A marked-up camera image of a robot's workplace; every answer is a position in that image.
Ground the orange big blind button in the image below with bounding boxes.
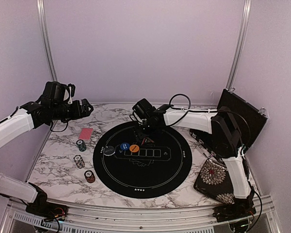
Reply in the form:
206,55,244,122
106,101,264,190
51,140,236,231
129,144,140,155

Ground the floral fabric pouch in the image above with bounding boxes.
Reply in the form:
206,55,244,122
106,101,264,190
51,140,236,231
194,159,235,205

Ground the blue small blind button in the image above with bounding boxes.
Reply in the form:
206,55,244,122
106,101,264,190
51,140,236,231
119,142,130,153

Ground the silver dealer button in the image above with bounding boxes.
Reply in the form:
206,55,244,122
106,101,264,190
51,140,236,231
103,146,115,156

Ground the round black poker mat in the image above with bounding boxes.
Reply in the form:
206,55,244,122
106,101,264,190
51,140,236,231
93,121,193,199

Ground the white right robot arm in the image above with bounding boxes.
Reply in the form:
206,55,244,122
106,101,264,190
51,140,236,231
132,99,257,221

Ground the red playing card deck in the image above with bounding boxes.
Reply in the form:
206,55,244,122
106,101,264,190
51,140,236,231
79,128,94,140

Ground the red poker chip stack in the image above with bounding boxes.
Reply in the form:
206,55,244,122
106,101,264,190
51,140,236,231
84,170,96,183

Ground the black white poker chip stack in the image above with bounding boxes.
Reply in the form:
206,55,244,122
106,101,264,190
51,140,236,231
73,155,85,169

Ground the green poker chip stack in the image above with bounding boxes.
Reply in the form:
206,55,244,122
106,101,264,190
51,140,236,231
76,139,87,152

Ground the black poker chip case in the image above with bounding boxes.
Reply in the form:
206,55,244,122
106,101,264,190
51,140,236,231
189,89,267,158

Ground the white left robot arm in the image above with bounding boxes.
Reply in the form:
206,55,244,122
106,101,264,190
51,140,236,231
0,81,94,217

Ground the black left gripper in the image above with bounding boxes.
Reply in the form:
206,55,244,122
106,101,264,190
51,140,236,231
51,98,93,123

